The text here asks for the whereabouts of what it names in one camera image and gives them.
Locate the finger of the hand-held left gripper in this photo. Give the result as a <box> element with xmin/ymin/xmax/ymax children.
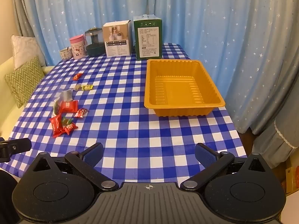
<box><xmin>0</xmin><ymin>138</ymin><xmax>32</xmax><ymax>162</ymax></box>

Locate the yellow plastic tray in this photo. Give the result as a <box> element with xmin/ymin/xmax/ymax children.
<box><xmin>144</xmin><ymin>59</ymin><xmax>226</xmax><ymax>117</ymax></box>

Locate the white pillow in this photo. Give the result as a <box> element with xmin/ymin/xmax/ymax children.
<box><xmin>10</xmin><ymin>35</ymin><xmax>46</xmax><ymax>70</ymax></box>

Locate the cream sofa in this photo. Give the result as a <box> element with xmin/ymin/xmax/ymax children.
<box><xmin>0</xmin><ymin>56</ymin><xmax>54</xmax><ymax>138</ymax></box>

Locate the small patterned mug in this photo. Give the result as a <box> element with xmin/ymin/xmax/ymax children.
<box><xmin>59</xmin><ymin>47</ymin><xmax>72</xmax><ymax>61</ymax></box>

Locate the large red snack packet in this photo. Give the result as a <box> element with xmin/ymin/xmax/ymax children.
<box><xmin>58</xmin><ymin>100</ymin><xmax>79</xmax><ymax>113</ymax></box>

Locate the cardboard box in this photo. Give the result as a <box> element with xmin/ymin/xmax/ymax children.
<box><xmin>280</xmin><ymin>156</ymin><xmax>299</xmax><ymax>195</ymax></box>

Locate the red printed snack packet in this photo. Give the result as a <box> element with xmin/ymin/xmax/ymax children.
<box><xmin>49</xmin><ymin>113</ymin><xmax>67</xmax><ymax>138</ymax></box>

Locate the grey lace-trimmed curtain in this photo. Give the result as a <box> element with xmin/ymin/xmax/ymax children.
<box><xmin>251</xmin><ymin>112</ymin><xmax>299</xmax><ymax>168</ymax></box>

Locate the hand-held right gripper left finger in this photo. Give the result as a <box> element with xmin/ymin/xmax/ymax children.
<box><xmin>30</xmin><ymin>142</ymin><xmax>119</xmax><ymax>191</ymax></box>

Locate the green carton box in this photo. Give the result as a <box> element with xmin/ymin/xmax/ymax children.
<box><xmin>133</xmin><ymin>14</ymin><xmax>163</xmax><ymax>61</ymax></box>

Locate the red twist-wrapped candy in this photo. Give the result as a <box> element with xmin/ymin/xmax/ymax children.
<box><xmin>74</xmin><ymin>108</ymin><xmax>89</xmax><ymax>118</ymax></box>

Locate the dark green jar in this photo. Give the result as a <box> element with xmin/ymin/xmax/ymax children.
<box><xmin>84</xmin><ymin>27</ymin><xmax>106</xmax><ymax>57</ymax></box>

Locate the white product box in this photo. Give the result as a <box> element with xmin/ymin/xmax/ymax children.
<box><xmin>103</xmin><ymin>20</ymin><xmax>132</xmax><ymax>57</ymax></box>

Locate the pink cartoon cup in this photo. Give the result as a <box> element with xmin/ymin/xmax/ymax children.
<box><xmin>69</xmin><ymin>34</ymin><xmax>87</xmax><ymax>59</ymax></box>

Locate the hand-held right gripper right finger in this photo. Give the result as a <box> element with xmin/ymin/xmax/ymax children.
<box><xmin>180</xmin><ymin>143</ymin><xmax>267</xmax><ymax>191</ymax></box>

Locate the red white candy packet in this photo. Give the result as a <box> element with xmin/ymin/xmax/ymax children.
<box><xmin>64</xmin><ymin>122</ymin><xmax>78</xmax><ymax>135</ymax></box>

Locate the blue white checkered tablecloth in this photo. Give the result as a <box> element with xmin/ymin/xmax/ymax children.
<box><xmin>0</xmin><ymin>42</ymin><xmax>248</xmax><ymax>192</ymax></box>

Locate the blue star curtain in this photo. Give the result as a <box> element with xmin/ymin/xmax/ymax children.
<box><xmin>30</xmin><ymin>0</ymin><xmax>299</xmax><ymax>133</ymax></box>

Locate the green chevron pillow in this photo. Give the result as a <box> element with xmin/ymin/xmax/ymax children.
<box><xmin>4</xmin><ymin>56</ymin><xmax>46</xmax><ymax>109</ymax></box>

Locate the dark green packet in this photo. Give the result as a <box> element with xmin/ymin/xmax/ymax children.
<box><xmin>53</xmin><ymin>100</ymin><xmax>62</xmax><ymax>116</ymax></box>

